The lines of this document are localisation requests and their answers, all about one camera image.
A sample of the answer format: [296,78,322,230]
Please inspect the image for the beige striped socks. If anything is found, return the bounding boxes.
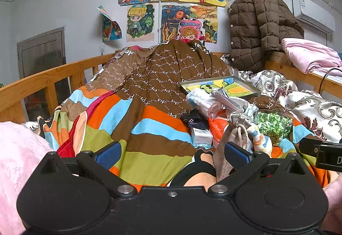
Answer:
[213,112,273,181]

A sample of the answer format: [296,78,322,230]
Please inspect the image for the grey face mask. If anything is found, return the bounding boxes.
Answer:
[211,88,259,115]

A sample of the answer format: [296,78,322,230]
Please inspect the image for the black dark socks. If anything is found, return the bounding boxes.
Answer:
[180,109,209,130]

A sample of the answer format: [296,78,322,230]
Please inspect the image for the white patterned baby cloth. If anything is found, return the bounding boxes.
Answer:
[186,88,223,119]

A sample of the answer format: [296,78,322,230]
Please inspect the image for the orange white plastic bag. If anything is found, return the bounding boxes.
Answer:
[208,117,229,148]

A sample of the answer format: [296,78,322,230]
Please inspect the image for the white floral satin quilt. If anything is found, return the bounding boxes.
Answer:
[220,54,341,143]

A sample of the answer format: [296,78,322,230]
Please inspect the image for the white blue tissue box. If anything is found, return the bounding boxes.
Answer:
[190,127,213,148]

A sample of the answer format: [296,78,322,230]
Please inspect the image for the bag of green peas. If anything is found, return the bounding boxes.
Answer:
[254,110,293,147]

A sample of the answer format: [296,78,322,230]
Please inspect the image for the brown colourful striped blanket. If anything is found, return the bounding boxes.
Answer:
[37,38,329,193]

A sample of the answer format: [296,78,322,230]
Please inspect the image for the metal tray with drawing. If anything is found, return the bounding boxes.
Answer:
[180,76,261,100]

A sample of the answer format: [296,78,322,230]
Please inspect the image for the pink fluffy blanket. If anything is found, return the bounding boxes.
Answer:
[1,122,53,234]

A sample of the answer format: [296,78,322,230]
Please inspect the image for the pink folded blanket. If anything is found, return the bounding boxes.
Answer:
[281,38,341,74]

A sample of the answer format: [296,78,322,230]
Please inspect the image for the dark wooden door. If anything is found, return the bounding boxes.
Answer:
[17,27,66,121]

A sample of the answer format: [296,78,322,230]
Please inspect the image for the folded loose blue drawing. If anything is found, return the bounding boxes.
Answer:
[97,6,122,42]

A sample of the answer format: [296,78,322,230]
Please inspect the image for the pink anime girl drawing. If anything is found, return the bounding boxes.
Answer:
[177,18,205,42]

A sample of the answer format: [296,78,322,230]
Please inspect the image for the brown puffer jacket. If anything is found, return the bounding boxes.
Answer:
[228,0,304,73]

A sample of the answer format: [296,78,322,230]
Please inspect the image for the anime boy green drawing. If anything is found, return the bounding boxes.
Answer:
[126,4,155,42]

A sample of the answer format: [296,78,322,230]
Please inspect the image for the starry night style drawing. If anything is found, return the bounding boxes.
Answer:
[161,4,218,44]

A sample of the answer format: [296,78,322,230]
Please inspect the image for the black cable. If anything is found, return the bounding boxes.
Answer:
[318,67,342,95]

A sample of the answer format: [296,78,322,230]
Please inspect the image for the wooden bed rail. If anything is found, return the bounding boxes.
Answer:
[1,54,341,124]

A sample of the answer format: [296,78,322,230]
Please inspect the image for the white wall air conditioner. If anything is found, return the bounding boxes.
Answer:
[292,0,336,34]

